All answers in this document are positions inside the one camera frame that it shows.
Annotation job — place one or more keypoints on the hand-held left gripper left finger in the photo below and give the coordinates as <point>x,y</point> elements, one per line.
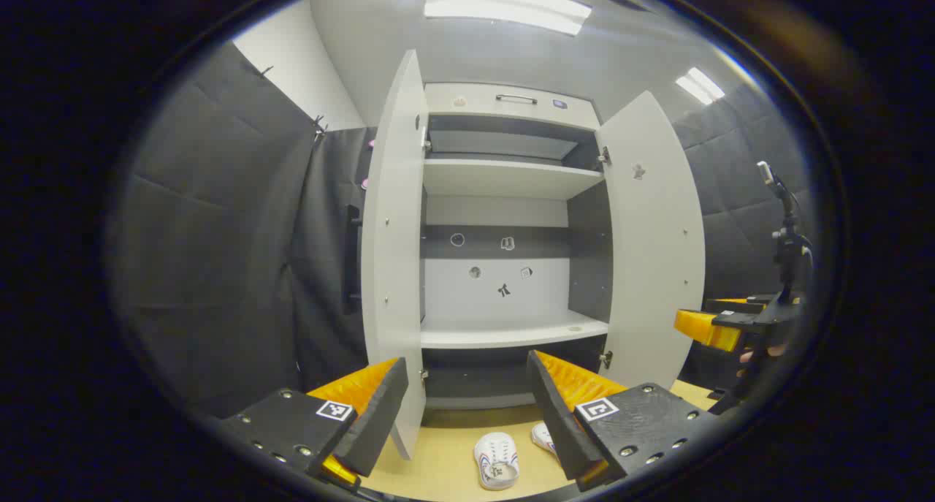
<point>380,414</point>

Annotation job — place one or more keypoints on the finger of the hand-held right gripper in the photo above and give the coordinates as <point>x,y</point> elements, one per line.
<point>730,305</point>
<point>701,326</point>

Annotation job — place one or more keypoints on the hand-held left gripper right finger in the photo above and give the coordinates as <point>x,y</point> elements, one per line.
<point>559,421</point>

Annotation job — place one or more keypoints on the white striped canvas shoe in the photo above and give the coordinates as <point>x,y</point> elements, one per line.
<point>497,458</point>
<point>542,438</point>

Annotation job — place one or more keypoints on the white shoe cabinet door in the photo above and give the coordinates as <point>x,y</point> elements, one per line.
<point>654,253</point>
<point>391,232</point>

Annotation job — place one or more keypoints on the white shoe cabinet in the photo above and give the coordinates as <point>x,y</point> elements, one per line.
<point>504,177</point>

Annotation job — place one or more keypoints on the black quilted curtain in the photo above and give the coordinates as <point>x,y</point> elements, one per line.
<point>212,232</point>
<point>730,188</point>

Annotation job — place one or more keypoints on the black backdrop cloth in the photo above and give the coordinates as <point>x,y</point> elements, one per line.
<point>329,268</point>

